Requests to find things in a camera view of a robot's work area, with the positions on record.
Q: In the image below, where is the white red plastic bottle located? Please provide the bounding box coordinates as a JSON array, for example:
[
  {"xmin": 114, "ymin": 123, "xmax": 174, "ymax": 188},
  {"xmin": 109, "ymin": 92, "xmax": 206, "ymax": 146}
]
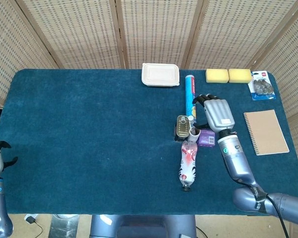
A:
[{"xmin": 178, "ymin": 140, "xmax": 198, "ymax": 193}]

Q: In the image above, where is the blue carpet table mat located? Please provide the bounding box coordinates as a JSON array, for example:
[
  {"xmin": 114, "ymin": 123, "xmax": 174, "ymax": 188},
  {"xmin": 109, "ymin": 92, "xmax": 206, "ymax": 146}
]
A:
[{"xmin": 0, "ymin": 68, "xmax": 298, "ymax": 215}]

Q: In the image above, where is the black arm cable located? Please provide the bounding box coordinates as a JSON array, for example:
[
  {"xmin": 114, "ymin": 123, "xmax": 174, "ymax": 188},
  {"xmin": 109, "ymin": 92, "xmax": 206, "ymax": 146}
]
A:
[{"xmin": 223, "ymin": 153, "xmax": 289, "ymax": 238}]

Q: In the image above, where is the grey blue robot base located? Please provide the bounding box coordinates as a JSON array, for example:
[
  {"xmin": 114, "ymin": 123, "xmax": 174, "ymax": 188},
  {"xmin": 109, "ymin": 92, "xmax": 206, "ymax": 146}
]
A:
[{"xmin": 89, "ymin": 214, "xmax": 198, "ymax": 238}]

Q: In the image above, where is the brown spiral notebook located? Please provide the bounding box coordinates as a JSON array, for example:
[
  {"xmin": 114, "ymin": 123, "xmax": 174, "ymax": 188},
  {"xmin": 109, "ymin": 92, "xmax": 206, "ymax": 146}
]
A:
[{"xmin": 243, "ymin": 110, "xmax": 290, "ymax": 156}]

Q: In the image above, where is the white cardboard tube holder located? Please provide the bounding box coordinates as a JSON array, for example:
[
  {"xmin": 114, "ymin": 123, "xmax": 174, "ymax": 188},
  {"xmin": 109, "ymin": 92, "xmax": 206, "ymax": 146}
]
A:
[{"xmin": 189, "ymin": 126, "xmax": 202, "ymax": 142}]

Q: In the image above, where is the blue cling wrap roll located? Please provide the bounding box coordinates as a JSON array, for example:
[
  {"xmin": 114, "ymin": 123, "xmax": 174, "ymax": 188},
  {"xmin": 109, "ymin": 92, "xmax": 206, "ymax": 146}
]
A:
[{"xmin": 184, "ymin": 75, "xmax": 198, "ymax": 126}]

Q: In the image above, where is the purple small box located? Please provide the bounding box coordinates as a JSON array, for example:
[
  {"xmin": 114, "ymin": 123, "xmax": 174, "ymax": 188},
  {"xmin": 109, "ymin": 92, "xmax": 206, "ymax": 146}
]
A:
[{"xmin": 197, "ymin": 128, "xmax": 216, "ymax": 147}]

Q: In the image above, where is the yellow sponge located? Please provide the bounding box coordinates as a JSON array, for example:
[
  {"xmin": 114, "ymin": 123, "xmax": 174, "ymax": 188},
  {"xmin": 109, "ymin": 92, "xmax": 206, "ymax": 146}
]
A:
[
  {"xmin": 228, "ymin": 68, "xmax": 253, "ymax": 84},
  {"xmin": 205, "ymin": 68, "xmax": 229, "ymax": 84}
]

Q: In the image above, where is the grey metal table leg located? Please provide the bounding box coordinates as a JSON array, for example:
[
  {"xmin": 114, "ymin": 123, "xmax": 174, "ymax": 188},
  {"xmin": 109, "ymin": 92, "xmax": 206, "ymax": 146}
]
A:
[{"xmin": 49, "ymin": 214, "xmax": 79, "ymax": 238}]

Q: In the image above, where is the blue blister pack of clips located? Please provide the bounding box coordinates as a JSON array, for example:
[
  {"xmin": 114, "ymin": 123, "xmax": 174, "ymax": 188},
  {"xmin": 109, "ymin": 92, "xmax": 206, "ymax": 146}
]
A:
[{"xmin": 247, "ymin": 70, "xmax": 277, "ymax": 101}]

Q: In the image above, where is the woven bamboo folding screen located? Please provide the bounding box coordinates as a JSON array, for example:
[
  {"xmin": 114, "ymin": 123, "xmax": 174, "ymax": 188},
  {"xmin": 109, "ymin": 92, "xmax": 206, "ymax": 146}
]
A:
[{"xmin": 0, "ymin": 0, "xmax": 298, "ymax": 194}]

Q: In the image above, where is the clear white-capped test tube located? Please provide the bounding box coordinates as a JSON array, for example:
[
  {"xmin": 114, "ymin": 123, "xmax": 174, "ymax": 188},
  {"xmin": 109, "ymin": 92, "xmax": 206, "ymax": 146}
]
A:
[{"xmin": 187, "ymin": 116, "xmax": 197, "ymax": 136}]

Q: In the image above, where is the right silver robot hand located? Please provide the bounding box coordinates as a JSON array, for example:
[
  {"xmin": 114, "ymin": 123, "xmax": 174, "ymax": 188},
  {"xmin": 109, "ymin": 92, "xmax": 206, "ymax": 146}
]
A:
[{"xmin": 192, "ymin": 93, "xmax": 238, "ymax": 139}]

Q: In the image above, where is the beige lidded food container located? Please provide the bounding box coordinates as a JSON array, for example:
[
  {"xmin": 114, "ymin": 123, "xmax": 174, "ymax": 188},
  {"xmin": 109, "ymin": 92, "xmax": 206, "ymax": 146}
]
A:
[{"xmin": 141, "ymin": 62, "xmax": 181, "ymax": 88}]

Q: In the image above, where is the black gold luncheon meat can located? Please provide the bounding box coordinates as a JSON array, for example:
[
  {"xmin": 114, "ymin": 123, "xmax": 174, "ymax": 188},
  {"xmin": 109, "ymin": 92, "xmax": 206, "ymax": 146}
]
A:
[{"xmin": 173, "ymin": 115, "xmax": 191, "ymax": 144}]

